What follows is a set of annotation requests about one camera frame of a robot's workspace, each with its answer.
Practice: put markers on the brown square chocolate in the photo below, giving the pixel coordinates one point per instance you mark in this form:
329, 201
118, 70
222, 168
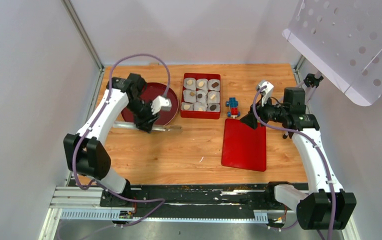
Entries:
215, 85

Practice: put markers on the wooden metal food tongs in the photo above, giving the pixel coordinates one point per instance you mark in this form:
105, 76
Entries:
155, 127

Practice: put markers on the white rounded chocolate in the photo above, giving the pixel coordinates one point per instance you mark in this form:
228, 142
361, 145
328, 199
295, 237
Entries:
186, 107

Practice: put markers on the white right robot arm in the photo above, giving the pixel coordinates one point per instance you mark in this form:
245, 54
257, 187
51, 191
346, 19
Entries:
326, 206

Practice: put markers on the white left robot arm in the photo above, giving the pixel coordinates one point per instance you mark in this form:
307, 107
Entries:
85, 152

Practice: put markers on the red rectangular chocolate box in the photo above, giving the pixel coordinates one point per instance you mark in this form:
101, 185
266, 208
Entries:
201, 108

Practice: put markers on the red box lid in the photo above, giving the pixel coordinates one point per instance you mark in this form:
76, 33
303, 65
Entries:
244, 147

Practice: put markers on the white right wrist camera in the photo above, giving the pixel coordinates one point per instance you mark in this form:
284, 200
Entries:
265, 88

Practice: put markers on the blue red toy car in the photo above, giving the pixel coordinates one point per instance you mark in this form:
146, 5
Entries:
232, 105

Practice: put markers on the perforated white light panel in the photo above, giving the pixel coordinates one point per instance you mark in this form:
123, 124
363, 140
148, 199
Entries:
343, 40

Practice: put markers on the grey tripod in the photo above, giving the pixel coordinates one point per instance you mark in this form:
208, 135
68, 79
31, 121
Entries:
310, 82

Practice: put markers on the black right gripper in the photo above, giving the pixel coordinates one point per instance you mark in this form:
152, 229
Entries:
250, 118

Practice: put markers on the tan cup-shaped chocolate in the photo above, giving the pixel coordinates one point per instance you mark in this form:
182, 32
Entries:
189, 82

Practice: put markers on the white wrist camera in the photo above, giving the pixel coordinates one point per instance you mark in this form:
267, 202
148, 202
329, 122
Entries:
160, 103
265, 88

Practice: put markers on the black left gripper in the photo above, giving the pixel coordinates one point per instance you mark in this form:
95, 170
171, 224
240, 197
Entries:
146, 123

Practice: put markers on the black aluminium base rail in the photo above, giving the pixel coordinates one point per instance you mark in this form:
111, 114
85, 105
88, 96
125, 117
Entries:
182, 203

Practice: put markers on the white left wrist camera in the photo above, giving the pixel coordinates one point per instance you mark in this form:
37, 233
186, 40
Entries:
160, 103

